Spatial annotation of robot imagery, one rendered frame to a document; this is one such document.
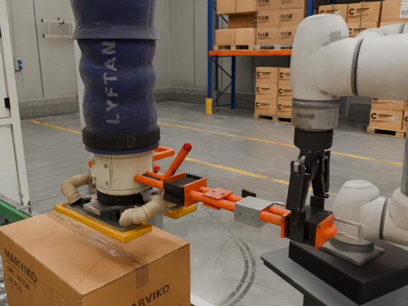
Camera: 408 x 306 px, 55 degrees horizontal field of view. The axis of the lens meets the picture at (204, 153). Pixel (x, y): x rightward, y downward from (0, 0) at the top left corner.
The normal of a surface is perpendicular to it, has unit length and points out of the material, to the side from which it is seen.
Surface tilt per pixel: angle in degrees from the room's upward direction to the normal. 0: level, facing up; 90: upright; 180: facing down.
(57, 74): 90
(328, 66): 89
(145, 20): 100
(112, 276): 0
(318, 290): 0
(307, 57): 88
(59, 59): 90
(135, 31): 72
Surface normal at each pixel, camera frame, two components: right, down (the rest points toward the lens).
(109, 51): 0.06, 0.42
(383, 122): -0.66, 0.23
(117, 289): 0.73, 0.17
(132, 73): 0.52, -0.13
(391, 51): -0.47, -0.30
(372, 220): -0.48, 0.11
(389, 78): -0.50, 0.47
